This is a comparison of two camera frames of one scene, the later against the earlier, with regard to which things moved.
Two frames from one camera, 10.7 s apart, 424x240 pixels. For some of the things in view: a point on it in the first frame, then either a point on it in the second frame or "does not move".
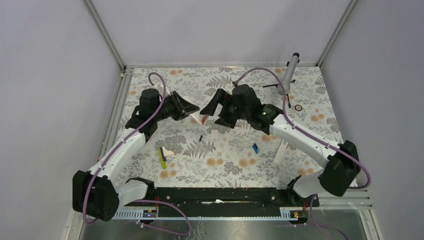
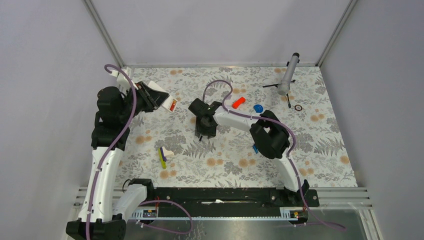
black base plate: [231, 202] does not move
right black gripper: [221, 97] → [199, 130]
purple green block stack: [163, 153] does not move
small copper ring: [295, 107] does not move
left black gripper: [182, 107] → [153, 98]
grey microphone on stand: [287, 77] does not move
